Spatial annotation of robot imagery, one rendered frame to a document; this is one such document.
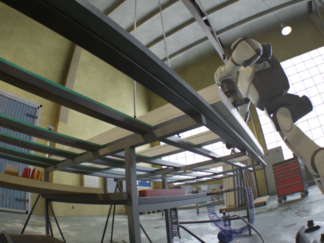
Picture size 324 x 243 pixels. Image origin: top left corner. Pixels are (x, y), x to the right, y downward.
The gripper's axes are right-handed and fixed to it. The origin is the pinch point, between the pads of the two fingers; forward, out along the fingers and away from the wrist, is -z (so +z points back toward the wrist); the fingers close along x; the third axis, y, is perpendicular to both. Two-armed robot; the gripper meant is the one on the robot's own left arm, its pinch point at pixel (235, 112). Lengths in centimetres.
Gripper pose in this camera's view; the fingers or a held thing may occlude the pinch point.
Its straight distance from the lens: 100.1
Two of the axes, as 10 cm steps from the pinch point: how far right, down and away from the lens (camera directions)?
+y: -5.9, -2.9, -7.5
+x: -8.0, 3.1, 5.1
